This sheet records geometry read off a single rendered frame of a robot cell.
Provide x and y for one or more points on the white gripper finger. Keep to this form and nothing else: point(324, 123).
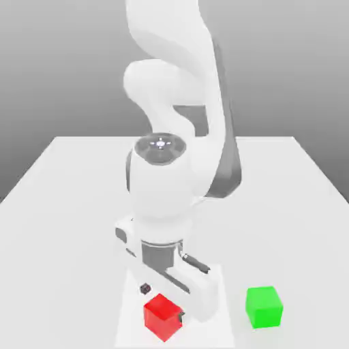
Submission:
point(181, 316)
point(144, 288)

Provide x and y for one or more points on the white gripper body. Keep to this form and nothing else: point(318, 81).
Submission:
point(201, 294)

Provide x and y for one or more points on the small green cube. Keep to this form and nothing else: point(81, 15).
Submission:
point(264, 308)

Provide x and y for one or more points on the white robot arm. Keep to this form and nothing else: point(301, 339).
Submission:
point(163, 185)

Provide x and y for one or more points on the small red cube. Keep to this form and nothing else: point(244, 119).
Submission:
point(163, 321)

